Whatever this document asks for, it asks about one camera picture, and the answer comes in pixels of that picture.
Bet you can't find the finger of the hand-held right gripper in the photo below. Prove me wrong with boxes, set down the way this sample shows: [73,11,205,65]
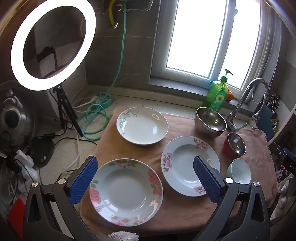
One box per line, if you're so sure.
[269,142,296,179]

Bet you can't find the red flat object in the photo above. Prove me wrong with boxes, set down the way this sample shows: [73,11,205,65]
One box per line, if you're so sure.
[7,198,26,232]

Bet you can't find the white power cable with plug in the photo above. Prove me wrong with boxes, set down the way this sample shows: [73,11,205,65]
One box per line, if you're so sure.
[73,94,100,113]

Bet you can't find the red bowl with steel lining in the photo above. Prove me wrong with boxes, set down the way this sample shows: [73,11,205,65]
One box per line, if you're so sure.
[222,132,247,159]

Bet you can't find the pink towel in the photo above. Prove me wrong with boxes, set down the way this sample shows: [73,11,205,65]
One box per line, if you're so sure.
[77,107,279,233]

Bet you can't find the teal hose reel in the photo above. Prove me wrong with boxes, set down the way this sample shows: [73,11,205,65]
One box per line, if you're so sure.
[95,93,114,109]

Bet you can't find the chrome pull-out sprayer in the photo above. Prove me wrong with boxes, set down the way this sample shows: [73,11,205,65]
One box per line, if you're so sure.
[252,93,270,122]

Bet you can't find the small pale blue bowl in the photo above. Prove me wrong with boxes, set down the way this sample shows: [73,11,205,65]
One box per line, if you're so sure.
[227,159,252,185]

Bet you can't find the white plate with purple flowers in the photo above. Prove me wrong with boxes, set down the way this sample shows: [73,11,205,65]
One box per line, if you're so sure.
[161,136,221,197]

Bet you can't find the ring light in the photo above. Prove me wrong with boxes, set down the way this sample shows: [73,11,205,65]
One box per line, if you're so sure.
[10,0,96,91]

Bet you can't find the black cable with controller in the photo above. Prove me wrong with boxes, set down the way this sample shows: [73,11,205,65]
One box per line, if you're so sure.
[35,133,99,146]

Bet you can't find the thin white cable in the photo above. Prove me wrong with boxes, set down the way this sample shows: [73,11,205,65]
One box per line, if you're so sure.
[54,136,81,180]

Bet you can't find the white-framed window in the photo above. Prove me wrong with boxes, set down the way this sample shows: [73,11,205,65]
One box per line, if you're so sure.
[150,0,278,102]

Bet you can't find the white fuzzy cloth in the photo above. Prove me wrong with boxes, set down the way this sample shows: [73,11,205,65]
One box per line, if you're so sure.
[107,230,139,241]

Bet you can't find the green dish soap bottle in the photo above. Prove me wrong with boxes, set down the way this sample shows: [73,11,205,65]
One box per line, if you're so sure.
[203,69,233,113]

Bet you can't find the chrome kitchen faucet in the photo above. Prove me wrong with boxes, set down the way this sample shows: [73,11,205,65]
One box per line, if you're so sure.
[225,78,270,132]

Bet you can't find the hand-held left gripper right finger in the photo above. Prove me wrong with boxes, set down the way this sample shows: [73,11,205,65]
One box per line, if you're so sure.
[193,156,271,241]

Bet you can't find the yellow pipe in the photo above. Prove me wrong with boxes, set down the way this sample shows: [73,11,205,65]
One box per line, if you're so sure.
[107,0,117,28]

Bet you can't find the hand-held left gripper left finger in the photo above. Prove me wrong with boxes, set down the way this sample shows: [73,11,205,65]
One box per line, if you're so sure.
[23,156,99,241]

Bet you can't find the green garden hose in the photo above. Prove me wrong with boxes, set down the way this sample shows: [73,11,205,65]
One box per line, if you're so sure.
[77,0,129,142]

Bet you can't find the black-handled scissors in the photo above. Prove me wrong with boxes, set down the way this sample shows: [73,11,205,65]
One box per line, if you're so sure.
[269,94,280,109]

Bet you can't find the glass pot lid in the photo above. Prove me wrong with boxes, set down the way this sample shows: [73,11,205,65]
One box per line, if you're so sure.
[0,80,38,139]

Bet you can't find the white plate with grey leaves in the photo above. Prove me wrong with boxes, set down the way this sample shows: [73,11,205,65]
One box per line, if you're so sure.
[116,107,169,146]

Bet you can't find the white plate with pink roses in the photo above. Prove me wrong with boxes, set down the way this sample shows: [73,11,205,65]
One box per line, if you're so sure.
[89,159,164,227]

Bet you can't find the blue utensil holder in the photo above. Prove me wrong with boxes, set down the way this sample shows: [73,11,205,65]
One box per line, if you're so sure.
[261,105,279,136]

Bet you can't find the large stainless steel bowl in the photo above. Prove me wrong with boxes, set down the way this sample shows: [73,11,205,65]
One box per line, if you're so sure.
[194,107,227,139]

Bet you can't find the white figurine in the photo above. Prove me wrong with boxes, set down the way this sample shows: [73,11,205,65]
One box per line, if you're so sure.
[270,181,289,220]

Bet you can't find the black tripod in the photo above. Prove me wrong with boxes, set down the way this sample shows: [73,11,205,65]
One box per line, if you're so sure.
[50,86,85,137]

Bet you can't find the white power adapter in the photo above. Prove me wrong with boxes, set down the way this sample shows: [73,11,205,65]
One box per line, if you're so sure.
[13,149,31,168]

